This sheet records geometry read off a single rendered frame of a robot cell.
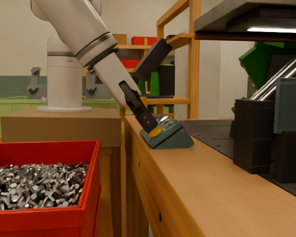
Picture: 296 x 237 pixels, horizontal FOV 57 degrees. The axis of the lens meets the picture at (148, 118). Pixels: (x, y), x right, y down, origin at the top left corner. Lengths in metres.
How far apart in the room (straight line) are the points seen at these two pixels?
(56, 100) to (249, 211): 0.78
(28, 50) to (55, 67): 6.76
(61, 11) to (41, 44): 7.16
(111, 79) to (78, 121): 0.32
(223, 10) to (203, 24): 0.07
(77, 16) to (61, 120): 0.36
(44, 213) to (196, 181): 0.20
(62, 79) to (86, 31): 0.46
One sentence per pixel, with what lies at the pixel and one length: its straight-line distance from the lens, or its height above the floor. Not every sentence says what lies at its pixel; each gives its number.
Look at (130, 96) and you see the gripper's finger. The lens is 0.51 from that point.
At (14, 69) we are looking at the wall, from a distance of 7.77.
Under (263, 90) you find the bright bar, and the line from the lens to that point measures 0.47.
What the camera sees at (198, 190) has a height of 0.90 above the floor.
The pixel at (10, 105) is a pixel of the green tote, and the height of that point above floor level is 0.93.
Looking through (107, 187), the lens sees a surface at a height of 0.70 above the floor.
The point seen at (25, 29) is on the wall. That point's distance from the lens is 7.81.
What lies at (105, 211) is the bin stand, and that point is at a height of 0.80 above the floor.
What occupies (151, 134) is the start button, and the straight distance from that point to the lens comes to 0.57.
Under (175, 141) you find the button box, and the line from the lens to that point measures 0.57.
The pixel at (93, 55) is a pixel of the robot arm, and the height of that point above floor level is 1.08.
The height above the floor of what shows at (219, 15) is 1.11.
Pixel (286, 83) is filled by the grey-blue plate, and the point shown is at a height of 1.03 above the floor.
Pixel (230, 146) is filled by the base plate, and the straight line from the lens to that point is 0.62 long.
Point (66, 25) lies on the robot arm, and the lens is 0.54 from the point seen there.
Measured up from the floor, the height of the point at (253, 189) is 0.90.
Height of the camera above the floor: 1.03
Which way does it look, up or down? 7 degrees down
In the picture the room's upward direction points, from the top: straight up
